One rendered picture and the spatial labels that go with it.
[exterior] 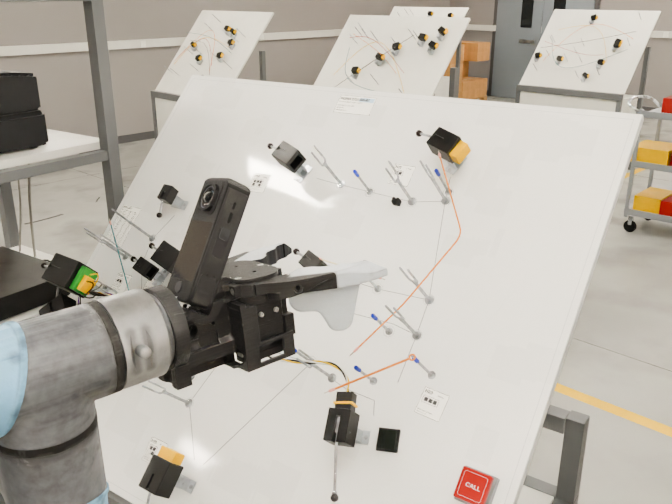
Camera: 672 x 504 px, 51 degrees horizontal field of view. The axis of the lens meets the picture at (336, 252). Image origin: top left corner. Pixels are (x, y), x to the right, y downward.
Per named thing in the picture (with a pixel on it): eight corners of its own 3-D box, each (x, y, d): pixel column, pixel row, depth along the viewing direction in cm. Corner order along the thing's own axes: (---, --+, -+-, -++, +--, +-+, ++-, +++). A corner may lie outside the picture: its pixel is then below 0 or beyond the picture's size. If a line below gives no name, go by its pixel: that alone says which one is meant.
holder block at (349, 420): (332, 445, 121) (322, 439, 118) (338, 413, 124) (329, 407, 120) (354, 447, 119) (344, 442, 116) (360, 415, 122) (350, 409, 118)
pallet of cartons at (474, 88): (448, 112, 1143) (451, 45, 1107) (408, 107, 1194) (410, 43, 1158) (487, 104, 1226) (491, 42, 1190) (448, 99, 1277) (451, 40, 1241)
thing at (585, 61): (609, 179, 731) (633, 12, 674) (509, 161, 808) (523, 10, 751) (637, 167, 781) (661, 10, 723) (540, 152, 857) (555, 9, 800)
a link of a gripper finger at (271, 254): (269, 291, 78) (238, 320, 69) (263, 239, 76) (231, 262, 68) (296, 291, 77) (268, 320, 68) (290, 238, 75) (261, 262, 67)
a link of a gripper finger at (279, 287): (335, 281, 65) (241, 291, 64) (333, 262, 64) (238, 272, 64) (339, 296, 60) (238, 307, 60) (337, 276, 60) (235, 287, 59)
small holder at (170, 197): (162, 224, 172) (145, 211, 167) (177, 196, 174) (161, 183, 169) (175, 227, 169) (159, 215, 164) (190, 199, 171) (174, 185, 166)
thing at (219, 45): (222, 192, 682) (211, 13, 625) (157, 172, 761) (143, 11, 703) (279, 179, 729) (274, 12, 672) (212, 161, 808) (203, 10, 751)
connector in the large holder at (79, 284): (94, 272, 161) (81, 265, 157) (102, 275, 159) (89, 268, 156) (81, 295, 159) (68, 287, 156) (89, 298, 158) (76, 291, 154)
